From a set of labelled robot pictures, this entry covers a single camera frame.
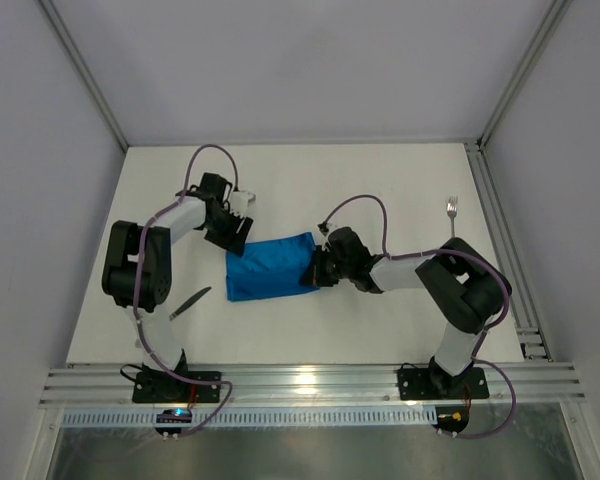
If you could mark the left aluminium frame post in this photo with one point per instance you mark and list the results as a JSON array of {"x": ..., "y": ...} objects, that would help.
[{"x": 78, "y": 62}]

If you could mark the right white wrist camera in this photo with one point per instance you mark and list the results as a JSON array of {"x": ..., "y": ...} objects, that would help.
[{"x": 329, "y": 232}]

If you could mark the right controller board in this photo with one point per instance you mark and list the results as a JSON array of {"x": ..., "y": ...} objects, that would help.
[{"x": 451, "y": 420}]

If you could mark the silver table knife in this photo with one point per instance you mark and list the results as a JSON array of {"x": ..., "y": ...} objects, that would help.
[{"x": 189, "y": 302}]

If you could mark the right aluminium frame post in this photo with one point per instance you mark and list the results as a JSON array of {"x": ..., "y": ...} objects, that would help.
[{"x": 532, "y": 53}]

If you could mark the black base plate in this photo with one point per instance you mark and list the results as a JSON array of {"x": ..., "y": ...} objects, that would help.
[
  {"x": 153, "y": 387},
  {"x": 417, "y": 382}
]

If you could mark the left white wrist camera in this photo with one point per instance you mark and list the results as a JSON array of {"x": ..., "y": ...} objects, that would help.
[{"x": 240, "y": 201}]

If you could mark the controller board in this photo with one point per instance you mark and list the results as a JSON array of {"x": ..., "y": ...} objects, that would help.
[
  {"x": 172, "y": 422},
  {"x": 451, "y": 420}
]

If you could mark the blue cloth napkin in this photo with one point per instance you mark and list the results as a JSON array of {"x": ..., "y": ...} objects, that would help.
[{"x": 270, "y": 269}]

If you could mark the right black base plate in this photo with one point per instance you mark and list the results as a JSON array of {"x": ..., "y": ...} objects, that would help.
[{"x": 417, "y": 382}]

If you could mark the slotted grey cable duct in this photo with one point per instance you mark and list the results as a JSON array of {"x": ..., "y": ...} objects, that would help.
[{"x": 269, "y": 417}]

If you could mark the aluminium rail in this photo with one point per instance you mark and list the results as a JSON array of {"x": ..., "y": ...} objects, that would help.
[
  {"x": 525, "y": 314},
  {"x": 302, "y": 386}
]

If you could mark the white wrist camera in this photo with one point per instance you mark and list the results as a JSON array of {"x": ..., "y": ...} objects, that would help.
[
  {"x": 329, "y": 232},
  {"x": 240, "y": 201}
]

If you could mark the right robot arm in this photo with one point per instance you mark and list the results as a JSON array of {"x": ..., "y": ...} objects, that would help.
[{"x": 471, "y": 294}]

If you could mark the right side aluminium rail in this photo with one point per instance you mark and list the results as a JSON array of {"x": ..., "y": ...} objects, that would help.
[{"x": 525, "y": 314}]

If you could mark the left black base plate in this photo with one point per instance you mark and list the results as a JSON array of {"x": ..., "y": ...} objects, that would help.
[{"x": 153, "y": 387}]

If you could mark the aluminium frame post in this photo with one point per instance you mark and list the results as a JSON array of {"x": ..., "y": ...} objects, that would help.
[
  {"x": 78, "y": 62},
  {"x": 532, "y": 53}
]

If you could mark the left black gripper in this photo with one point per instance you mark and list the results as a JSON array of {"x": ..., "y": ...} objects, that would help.
[{"x": 228, "y": 230}]

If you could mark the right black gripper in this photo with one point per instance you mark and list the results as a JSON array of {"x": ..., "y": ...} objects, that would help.
[{"x": 318, "y": 268}]

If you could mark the aluminium front rail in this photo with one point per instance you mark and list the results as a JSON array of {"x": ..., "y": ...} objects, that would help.
[{"x": 302, "y": 386}]

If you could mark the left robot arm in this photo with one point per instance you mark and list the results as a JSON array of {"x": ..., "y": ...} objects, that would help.
[{"x": 137, "y": 272}]

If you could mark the left controller board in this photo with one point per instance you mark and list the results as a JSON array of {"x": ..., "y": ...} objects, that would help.
[{"x": 172, "y": 422}]

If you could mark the silver fork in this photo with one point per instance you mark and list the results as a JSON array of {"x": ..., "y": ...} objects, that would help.
[{"x": 452, "y": 211}]

